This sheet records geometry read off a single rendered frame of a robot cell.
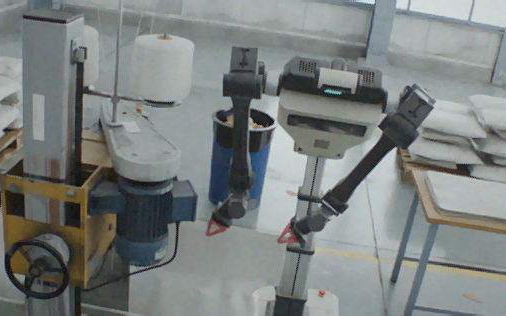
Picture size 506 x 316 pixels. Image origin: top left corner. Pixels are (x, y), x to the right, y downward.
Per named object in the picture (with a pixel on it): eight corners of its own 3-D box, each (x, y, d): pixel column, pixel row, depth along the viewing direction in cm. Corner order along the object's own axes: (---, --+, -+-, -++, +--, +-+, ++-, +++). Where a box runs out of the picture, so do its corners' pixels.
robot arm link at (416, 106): (441, 109, 165) (413, 86, 166) (409, 146, 169) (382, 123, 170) (436, 99, 208) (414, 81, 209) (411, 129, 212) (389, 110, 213)
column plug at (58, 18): (84, 16, 148) (84, 12, 147) (66, 24, 137) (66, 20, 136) (42, 10, 148) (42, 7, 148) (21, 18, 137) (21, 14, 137)
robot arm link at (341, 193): (423, 129, 172) (394, 105, 173) (417, 138, 168) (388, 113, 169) (347, 210, 202) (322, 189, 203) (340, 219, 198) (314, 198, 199)
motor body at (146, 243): (172, 247, 180) (179, 172, 171) (160, 275, 166) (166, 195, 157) (123, 238, 181) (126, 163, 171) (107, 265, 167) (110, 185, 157)
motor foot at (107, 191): (132, 205, 170) (134, 177, 167) (120, 224, 159) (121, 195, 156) (101, 199, 170) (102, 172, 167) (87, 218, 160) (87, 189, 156)
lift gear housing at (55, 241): (70, 270, 162) (70, 235, 158) (62, 281, 157) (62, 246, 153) (34, 262, 163) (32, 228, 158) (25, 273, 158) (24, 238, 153)
